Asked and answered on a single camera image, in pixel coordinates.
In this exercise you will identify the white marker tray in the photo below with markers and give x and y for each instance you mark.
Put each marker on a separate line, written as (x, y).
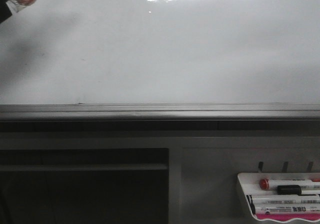
(248, 183)

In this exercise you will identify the grey whiteboard frame ledge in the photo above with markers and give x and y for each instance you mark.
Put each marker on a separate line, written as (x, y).
(153, 112)

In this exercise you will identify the black capped whiteboard marker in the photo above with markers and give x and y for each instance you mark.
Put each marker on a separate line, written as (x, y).
(295, 190)

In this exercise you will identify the white whiteboard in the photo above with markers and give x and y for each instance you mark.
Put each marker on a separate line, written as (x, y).
(161, 52)

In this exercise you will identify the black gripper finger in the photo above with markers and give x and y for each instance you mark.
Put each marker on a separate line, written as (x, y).
(5, 12)

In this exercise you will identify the black tray hook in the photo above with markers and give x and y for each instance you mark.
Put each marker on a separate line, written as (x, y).
(285, 167)
(260, 167)
(310, 167)

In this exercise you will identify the grey whiteboard stand frame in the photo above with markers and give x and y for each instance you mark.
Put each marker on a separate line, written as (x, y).
(142, 172)

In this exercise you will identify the white marker black end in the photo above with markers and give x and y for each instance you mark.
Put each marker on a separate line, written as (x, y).
(284, 199)

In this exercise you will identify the white marker with label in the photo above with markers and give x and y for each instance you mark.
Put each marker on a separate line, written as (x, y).
(285, 209)

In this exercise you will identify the red capped whiteboard marker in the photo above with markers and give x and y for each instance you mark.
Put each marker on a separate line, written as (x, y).
(305, 184)

